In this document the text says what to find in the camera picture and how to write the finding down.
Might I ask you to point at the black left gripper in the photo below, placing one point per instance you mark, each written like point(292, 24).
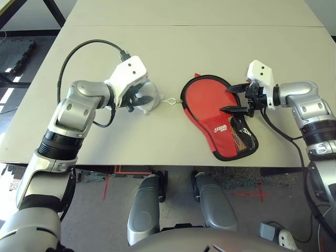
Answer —
point(130, 101)

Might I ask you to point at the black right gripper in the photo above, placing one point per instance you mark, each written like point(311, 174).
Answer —
point(257, 101)

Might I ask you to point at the grey white plush dolphin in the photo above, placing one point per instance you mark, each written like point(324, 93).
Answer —
point(153, 92)

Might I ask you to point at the red black paddle case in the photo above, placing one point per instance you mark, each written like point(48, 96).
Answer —
point(207, 105)

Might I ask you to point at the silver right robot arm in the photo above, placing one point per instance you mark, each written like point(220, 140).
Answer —
point(309, 105)

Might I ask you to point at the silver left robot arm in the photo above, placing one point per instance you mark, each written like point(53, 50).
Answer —
point(76, 105)

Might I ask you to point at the grey right robot leg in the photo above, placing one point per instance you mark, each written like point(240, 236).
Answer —
point(215, 204)

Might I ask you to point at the grey robot leg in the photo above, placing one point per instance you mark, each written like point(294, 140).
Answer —
point(215, 204)
point(144, 207)

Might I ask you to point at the grey left robot leg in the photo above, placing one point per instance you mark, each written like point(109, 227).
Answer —
point(144, 207)

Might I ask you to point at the black foam floor mat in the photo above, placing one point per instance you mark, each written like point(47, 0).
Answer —
point(15, 52)

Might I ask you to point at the grey foot pedal box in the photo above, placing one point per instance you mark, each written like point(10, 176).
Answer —
point(269, 231)

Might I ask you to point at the grey robot torso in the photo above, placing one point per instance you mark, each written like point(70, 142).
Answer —
point(204, 241)

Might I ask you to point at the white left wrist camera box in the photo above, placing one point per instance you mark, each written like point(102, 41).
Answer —
point(128, 73)

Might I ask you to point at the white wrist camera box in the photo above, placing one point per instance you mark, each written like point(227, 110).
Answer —
point(128, 73)
point(260, 74)

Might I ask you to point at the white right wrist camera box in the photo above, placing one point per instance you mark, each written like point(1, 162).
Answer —
point(260, 74)

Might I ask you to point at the black metal frame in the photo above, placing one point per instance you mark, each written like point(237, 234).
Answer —
point(58, 14)

